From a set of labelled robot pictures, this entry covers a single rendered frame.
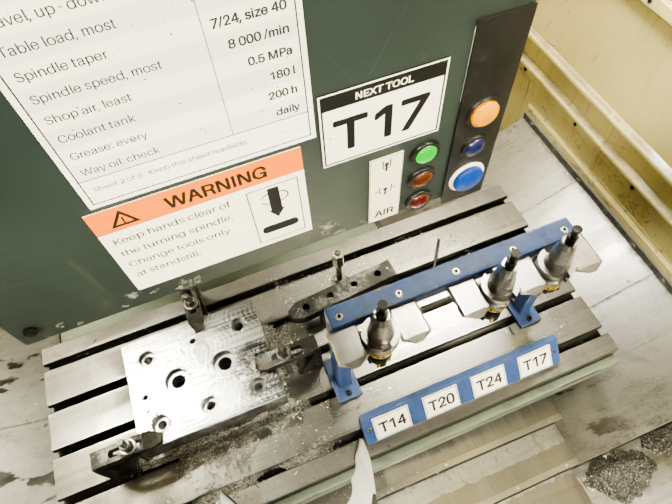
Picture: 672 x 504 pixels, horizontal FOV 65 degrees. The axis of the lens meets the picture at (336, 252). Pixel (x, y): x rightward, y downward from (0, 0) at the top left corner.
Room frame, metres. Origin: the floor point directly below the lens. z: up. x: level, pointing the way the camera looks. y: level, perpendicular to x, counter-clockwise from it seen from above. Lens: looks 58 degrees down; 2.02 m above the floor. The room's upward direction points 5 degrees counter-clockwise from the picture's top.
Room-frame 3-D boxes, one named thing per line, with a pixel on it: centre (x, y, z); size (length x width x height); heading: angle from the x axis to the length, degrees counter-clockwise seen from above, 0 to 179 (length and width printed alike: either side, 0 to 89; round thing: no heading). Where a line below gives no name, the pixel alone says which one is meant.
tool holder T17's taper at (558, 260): (0.43, -0.37, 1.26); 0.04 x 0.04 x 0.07
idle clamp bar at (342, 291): (0.55, -0.01, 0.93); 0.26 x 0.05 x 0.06; 113
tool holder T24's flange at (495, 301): (0.40, -0.27, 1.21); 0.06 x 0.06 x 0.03
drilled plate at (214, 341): (0.37, 0.29, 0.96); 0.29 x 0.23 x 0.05; 108
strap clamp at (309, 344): (0.39, 0.12, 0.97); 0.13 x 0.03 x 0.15; 108
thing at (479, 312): (0.38, -0.22, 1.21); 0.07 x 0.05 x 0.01; 18
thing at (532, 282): (0.41, -0.32, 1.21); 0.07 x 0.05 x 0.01; 18
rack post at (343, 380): (0.36, 0.01, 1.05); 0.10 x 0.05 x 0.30; 18
